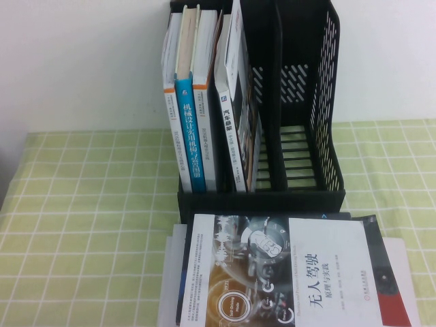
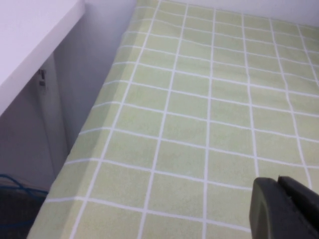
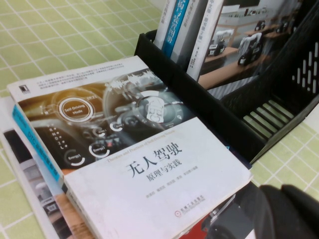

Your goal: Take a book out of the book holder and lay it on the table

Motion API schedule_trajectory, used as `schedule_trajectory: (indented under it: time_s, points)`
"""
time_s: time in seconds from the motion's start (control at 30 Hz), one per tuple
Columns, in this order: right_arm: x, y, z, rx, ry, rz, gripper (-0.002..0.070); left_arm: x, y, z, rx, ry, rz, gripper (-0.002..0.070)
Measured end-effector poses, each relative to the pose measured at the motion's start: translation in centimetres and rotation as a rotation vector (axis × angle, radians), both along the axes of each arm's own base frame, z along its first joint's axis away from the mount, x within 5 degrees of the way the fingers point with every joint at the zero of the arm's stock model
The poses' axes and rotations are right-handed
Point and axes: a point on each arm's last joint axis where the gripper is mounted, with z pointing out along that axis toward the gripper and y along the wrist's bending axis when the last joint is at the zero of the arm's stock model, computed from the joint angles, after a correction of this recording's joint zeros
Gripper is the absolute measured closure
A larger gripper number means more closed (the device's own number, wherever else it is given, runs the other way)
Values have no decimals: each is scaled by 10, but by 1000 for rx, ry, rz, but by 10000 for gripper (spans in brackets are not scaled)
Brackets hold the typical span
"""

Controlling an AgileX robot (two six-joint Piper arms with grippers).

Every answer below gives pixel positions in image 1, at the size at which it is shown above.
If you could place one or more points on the white self-driving book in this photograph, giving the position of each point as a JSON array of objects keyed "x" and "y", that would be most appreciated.
[{"x": 323, "y": 272}]

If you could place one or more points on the blue spine book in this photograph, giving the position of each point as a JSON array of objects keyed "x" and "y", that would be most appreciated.
[
  {"x": 228, "y": 136},
  {"x": 190, "y": 136}
]

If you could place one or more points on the plain white book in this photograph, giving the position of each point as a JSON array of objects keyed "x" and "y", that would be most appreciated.
[{"x": 395, "y": 259}]

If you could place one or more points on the white book orange band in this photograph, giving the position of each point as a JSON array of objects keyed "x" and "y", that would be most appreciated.
[
  {"x": 170, "y": 119},
  {"x": 204, "y": 136}
]

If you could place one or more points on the black perforated book holder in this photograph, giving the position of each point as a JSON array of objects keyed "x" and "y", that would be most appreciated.
[{"x": 272, "y": 201}]

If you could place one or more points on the red and black book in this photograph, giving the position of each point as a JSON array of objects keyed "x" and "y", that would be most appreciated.
[{"x": 385, "y": 272}]

